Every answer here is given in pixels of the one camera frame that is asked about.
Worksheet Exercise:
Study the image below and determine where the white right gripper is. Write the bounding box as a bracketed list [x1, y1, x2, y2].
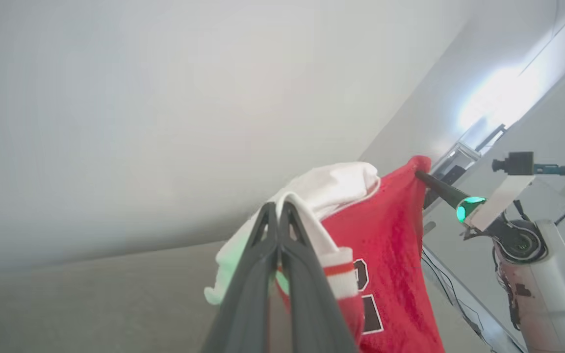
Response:
[414, 169, 537, 233]

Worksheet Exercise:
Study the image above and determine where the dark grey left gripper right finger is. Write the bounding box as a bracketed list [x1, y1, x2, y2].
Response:
[280, 201, 360, 353]

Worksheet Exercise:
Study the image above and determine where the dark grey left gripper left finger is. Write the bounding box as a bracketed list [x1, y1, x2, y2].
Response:
[202, 202, 280, 353]

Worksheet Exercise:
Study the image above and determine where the red jersey with white trim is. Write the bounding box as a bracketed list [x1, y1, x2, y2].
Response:
[204, 155, 446, 353]

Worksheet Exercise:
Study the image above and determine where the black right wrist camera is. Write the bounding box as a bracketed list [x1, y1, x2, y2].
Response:
[491, 151, 535, 177]

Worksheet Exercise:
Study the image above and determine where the teal right camera connector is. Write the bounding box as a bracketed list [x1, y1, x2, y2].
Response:
[533, 164, 565, 177]

